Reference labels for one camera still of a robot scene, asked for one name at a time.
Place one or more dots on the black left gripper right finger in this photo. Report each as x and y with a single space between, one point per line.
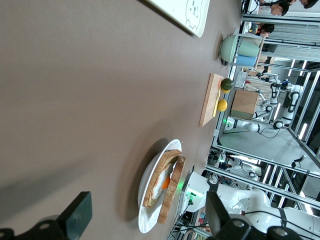
217 215

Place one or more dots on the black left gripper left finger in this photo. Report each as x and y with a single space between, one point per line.
77 212

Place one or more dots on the plain brown bread slice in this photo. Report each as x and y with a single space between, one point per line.
175 180

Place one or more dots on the fried egg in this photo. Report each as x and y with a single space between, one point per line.
160 186

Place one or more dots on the white round plate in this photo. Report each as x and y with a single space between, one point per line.
147 220

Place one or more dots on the toast slice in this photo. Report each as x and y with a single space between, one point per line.
160 170

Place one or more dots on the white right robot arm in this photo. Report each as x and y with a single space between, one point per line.
250 200

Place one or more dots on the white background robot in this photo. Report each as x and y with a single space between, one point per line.
250 127

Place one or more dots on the yellow lemon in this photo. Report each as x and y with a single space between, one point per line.
222 105

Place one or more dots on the yellow plastic knife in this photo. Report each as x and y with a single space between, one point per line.
216 105

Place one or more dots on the wooden cutting board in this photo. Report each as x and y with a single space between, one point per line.
208 105

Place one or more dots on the wooden box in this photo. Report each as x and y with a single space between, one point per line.
243 103

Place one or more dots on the dark green avocado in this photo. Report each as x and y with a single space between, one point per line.
227 83

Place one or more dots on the light blue cup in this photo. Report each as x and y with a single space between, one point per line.
246 60

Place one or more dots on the pale green bowl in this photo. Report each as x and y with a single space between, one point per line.
228 47

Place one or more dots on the pale green cup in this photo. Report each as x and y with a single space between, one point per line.
248 49

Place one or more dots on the person with black hair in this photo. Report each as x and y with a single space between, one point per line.
267 30
278 8

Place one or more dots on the cream bear print tray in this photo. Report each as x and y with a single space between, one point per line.
180 12

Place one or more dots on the aluminium frame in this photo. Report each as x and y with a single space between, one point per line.
250 155

